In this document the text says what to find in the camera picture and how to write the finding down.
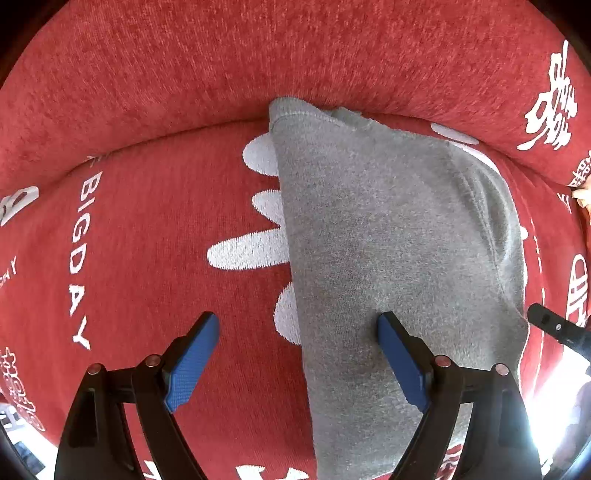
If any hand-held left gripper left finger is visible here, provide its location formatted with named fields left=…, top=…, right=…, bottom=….
left=54, top=311, right=220, bottom=480

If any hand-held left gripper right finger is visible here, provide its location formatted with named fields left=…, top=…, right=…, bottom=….
left=377, top=311, right=541, bottom=480

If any red printed sofa cover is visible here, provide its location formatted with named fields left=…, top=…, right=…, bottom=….
left=0, top=0, right=591, bottom=480

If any pale orange object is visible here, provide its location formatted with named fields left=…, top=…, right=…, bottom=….
left=571, top=172, right=591, bottom=209

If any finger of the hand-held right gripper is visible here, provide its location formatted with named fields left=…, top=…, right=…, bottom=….
left=527, top=303, right=591, bottom=363

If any grey knit sweater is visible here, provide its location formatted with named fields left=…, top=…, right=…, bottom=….
left=268, top=96, right=530, bottom=480

